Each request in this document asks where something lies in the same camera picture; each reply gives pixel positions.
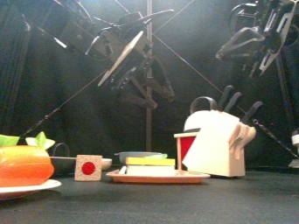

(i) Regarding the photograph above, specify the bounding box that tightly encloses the sushi roll cube red centre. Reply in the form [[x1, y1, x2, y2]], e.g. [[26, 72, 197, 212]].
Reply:
[[73, 154, 104, 182]]

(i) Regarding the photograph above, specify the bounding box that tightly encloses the black cloth curtain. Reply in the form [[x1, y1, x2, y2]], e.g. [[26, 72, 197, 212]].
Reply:
[[0, 0, 299, 175]]

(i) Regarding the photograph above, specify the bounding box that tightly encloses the grey shallow bowl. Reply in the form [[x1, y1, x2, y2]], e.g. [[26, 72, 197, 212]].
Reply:
[[113, 150, 164, 166]]

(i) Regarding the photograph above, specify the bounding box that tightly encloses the light green toy piece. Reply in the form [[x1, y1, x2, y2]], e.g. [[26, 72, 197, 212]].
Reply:
[[145, 153, 169, 160]]

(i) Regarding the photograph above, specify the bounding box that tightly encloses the red wooden toy box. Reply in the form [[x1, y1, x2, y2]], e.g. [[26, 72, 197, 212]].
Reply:
[[172, 131, 201, 172]]

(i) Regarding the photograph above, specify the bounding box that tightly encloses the small white bowl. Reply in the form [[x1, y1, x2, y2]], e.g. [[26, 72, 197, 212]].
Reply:
[[100, 157, 114, 172]]

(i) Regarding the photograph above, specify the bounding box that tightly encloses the white toy knife block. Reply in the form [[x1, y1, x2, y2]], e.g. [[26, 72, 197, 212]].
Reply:
[[181, 109, 248, 179]]

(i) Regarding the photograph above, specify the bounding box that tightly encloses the pink oval plate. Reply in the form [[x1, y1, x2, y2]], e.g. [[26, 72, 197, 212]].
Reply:
[[105, 165, 210, 185]]

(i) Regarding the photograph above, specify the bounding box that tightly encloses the green white toy leaf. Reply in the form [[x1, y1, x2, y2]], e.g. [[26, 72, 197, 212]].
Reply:
[[23, 130, 55, 151]]

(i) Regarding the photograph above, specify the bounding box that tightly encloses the dark grey toy pan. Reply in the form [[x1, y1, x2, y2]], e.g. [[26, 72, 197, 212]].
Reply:
[[47, 142, 80, 177]]

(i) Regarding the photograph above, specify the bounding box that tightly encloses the orange toy fruit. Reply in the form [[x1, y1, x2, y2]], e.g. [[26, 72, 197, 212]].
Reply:
[[0, 134, 55, 188]]

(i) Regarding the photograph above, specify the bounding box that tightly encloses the white round plate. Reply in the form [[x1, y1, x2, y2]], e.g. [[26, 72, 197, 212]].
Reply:
[[0, 178, 62, 201]]

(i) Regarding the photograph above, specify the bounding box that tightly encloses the vertical metal frame pole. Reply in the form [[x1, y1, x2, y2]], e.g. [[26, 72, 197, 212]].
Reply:
[[144, 0, 154, 152]]

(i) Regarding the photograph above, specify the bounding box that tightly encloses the black knife handle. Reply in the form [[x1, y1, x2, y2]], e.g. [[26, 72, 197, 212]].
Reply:
[[216, 85, 234, 113], [222, 91, 242, 114], [238, 101, 264, 126]]

